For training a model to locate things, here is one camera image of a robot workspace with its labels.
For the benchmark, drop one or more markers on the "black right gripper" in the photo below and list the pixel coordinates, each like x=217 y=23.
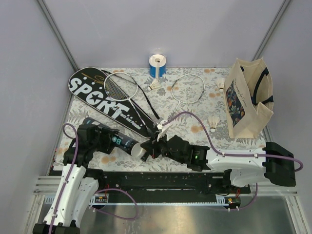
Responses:
x=152 y=146

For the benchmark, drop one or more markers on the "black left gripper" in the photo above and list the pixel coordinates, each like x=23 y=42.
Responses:
x=107 y=145

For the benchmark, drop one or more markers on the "black shuttlecock tube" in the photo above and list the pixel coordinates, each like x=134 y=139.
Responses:
x=125 y=143

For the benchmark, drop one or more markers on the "white shuttlecock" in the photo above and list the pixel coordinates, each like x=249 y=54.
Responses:
x=213 y=122
x=154 y=85
x=220 y=82

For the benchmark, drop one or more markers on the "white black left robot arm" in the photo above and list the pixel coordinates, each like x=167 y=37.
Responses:
x=78 y=183

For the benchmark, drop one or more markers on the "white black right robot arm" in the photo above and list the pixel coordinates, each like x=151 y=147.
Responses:
x=272 y=163

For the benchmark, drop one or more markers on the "white unstrung badminton racket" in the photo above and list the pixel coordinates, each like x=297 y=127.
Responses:
x=187 y=90

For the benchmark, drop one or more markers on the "white strung badminton racket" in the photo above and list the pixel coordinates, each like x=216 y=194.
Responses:
x=120 y=86

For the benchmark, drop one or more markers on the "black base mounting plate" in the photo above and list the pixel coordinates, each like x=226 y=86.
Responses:
x=152 y=181

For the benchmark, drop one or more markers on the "black sport racket cover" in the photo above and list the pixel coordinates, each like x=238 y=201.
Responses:
x=87 y=85

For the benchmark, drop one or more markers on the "floral patterned table mat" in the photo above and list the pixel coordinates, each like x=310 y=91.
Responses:
x=185 y=126

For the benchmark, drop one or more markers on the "blue white tape roll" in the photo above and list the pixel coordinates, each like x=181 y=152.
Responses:
x=157 y=64

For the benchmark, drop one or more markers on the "beige canvas tote bag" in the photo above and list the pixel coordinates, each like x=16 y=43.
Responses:
x=248 y=98

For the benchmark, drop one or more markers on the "aluminium frame rail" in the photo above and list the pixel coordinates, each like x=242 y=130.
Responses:
x=187 y=197

